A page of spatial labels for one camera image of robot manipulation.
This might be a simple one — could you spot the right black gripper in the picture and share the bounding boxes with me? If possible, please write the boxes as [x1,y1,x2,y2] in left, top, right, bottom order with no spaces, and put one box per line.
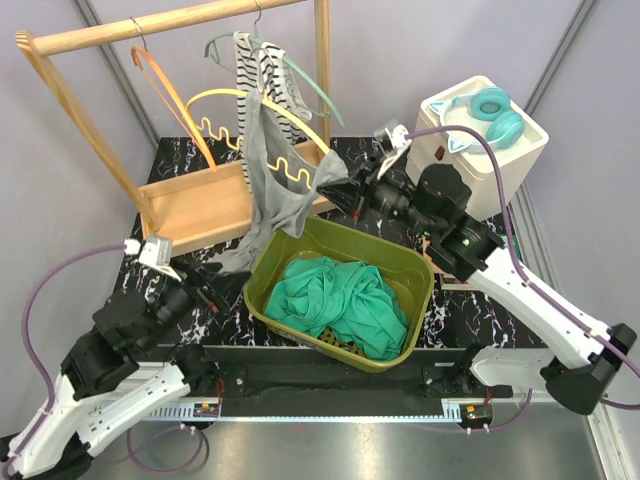
[316,152,438,239]

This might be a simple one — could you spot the olive plastic basket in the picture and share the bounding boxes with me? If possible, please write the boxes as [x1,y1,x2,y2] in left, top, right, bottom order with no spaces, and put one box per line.
[244,217,434,373]

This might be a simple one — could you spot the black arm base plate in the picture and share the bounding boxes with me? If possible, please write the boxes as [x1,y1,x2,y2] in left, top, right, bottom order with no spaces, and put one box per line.
[204,345,513,421]

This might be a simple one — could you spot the teal cat-ear headphones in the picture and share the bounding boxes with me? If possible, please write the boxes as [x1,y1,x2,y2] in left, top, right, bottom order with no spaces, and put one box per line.
[428,86,525,150]

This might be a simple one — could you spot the yellow hanger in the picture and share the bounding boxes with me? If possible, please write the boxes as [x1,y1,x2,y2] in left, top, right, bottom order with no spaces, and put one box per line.
[184,88,344,196]

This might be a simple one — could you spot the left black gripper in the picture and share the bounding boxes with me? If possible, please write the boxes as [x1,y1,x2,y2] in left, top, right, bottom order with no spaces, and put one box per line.
[140,257,253,353]

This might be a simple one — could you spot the green tank top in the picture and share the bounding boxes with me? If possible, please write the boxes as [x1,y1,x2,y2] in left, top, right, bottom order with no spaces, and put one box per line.
[265,256,409,361]

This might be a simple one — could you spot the grey tank top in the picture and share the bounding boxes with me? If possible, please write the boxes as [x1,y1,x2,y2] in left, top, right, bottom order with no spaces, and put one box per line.
[215,90,350,276]

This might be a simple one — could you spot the wooden clothes rack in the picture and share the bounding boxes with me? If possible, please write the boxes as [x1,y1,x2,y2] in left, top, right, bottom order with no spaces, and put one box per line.
[14,0,337,256]

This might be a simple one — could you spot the green hanger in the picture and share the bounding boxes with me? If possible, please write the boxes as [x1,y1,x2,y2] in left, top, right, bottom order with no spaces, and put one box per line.
[204,33,345,127]

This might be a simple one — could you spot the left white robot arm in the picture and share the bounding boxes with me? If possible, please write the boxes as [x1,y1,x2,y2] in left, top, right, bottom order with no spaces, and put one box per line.
[1,262,251,479]

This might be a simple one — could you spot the black white striped tank top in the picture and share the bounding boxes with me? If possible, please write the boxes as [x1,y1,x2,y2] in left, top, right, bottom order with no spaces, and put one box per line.
[233,31,312,190]

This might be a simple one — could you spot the cream drawer cabinet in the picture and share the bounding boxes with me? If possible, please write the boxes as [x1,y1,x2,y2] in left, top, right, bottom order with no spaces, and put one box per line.
[409,74,550,221]

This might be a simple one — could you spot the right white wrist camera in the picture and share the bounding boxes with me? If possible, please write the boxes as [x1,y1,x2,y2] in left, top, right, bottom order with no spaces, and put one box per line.
[374,120,412,180]

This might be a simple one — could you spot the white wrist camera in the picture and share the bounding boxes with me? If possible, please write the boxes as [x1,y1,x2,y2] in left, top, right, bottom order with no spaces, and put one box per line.
[123,236,182,282]
[374,120,412,180]

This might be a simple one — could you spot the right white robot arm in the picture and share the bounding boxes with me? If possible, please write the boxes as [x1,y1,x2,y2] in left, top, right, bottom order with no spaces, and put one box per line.
[318,164,637,415]

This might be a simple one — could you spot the orange hanger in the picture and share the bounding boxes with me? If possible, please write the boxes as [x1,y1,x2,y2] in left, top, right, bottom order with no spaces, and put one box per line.
[130,45,217,171]

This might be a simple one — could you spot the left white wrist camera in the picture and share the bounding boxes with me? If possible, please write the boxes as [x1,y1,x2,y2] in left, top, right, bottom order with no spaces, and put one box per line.
[123,236,182,282]

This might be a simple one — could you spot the book with green cover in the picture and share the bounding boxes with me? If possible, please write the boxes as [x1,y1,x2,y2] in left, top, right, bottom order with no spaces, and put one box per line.
[423,234,526,293]

